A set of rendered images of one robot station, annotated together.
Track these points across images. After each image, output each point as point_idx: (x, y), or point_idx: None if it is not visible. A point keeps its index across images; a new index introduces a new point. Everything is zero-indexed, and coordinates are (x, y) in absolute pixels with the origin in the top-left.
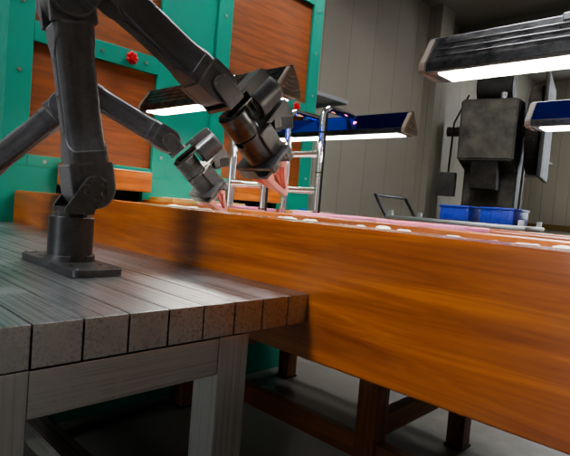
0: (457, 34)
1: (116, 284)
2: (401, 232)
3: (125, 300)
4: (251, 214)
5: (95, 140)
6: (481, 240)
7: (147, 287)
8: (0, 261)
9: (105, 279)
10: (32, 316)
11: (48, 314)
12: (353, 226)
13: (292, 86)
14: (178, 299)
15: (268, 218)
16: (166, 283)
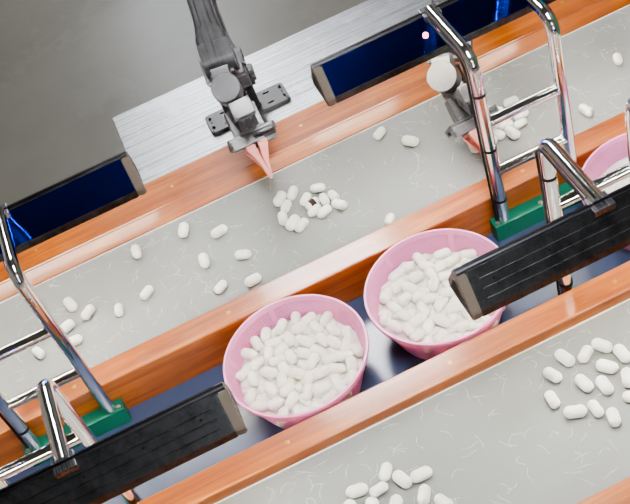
0: (98, 163)
1: (187, 137)
2: (95, 220)
3: (147, 145)
4: (233, 165)
5: None
6: (56, 246)
7: (178, 149)
8: (266, 81)
9: (203, 131)
10: (127, 125)
11: (128, 128)
12: (129, 206)
13: (318, 87)
14: (146, 162)
15: (176, 169)
16: (188, 155)
